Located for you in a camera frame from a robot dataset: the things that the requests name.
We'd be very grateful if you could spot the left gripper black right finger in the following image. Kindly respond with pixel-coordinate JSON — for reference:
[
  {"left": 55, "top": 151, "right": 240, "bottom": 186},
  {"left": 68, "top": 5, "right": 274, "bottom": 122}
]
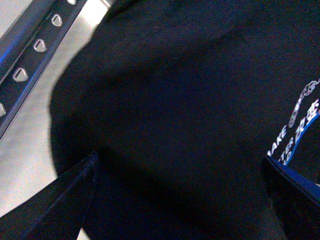
[{"left": 262, "top": 155, "right": 320, "bottom": 240}]

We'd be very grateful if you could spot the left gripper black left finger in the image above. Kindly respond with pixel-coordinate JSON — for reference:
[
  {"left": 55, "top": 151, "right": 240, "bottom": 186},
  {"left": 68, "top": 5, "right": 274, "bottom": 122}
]
[{"left": 0, "top": 152, "right": 100, "bottom": 240}]

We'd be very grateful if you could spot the black printed t-shirt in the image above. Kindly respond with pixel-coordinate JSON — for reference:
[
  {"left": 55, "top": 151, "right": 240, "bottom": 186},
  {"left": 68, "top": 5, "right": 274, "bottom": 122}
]
[{"left": 49, "top": 0, "right": 320, "bottom": 240}]

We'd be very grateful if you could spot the grey top hanging rail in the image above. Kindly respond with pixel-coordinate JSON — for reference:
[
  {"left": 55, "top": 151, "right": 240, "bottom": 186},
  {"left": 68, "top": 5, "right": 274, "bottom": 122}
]
[{"left": 0, "top": 0, "right": 68, "bottom": 83}]

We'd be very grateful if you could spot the perforated metal rail strip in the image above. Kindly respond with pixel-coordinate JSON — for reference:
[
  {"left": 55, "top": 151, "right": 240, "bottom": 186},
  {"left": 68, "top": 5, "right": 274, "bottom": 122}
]
[{"left": 0, "top": 0, "right": 86, "bottom": 136}]

